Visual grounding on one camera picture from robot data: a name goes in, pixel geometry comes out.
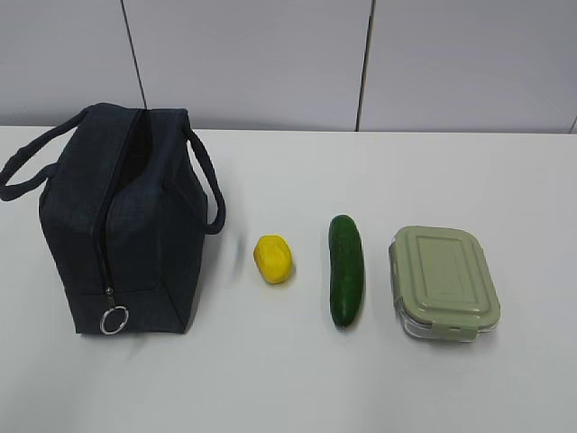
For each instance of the navy blue lunch bag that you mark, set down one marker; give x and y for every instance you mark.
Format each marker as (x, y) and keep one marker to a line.
(128, 196)

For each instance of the green cucumber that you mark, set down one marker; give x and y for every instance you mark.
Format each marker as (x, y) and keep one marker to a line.
(346, 270)

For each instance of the green lidded glass container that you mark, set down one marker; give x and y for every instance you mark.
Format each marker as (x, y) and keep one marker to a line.
(441, 284)

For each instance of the yellow lemon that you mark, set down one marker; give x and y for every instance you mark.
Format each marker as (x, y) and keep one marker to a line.
(273, 259)

